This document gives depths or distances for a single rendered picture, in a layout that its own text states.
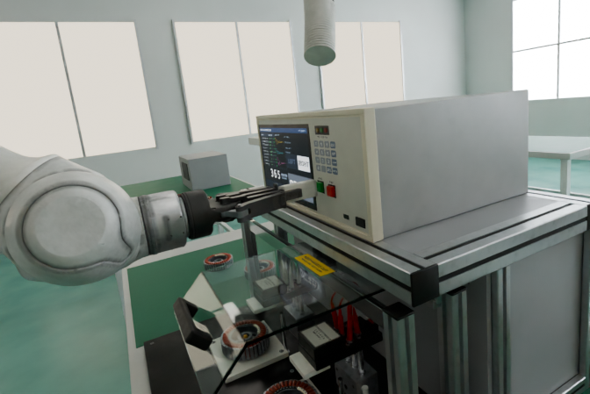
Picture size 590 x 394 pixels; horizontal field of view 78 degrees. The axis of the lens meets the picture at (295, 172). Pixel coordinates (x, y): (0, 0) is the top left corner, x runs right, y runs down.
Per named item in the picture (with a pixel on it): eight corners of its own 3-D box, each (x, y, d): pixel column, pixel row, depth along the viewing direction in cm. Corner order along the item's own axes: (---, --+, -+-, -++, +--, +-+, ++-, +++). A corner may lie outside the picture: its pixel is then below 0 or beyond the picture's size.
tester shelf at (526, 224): (413, 308, 46) (412, 274, 45) (241, 204, 106) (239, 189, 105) (600, 225, 65) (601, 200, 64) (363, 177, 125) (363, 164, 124)
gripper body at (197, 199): (182, 232, 61) (234, 219, 65) (191, 247, 54) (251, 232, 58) (174, 189, 60) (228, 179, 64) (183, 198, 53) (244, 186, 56)
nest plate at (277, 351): (226, 383, 78) (225, 378, 78) (209, 346, 91) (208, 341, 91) (289, 356, 84) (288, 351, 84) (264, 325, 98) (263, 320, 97)
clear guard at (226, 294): (206, 407, 42) (198, 361, 41) (174, 312, 63) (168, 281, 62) (417, 311, 56) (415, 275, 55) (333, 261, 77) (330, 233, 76)
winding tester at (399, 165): (372, 243, 56) (363, 108, 52) (265, 196, 94) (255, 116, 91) (529, 192, 72) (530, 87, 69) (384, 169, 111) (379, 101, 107)
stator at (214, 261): (230, 271, 137) (228, 262, 137) (201, 274, 138) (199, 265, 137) (236, 259, 148) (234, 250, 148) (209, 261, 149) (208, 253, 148)
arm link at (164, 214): (153, 264, 51) (195, 253, 54) (140, 202, 50) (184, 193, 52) (147, 246, 59) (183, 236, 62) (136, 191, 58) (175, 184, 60)
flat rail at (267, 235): (396, 339, 49) (394, 318, 49) (245, 226, 104) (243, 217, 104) (403, 335, 50) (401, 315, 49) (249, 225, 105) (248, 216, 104)
